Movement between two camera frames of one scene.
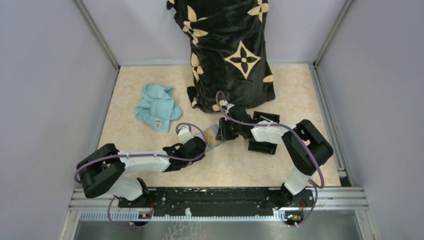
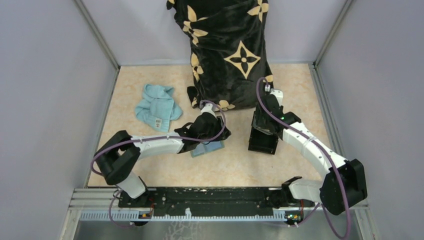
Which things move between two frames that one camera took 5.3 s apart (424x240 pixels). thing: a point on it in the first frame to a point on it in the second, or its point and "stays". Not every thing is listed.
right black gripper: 222,134 to 260,123
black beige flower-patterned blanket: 229,57 stays
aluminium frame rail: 323,199 stays
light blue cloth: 158,108 stays
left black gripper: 201,153 to 219,126
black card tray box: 262,146 stays
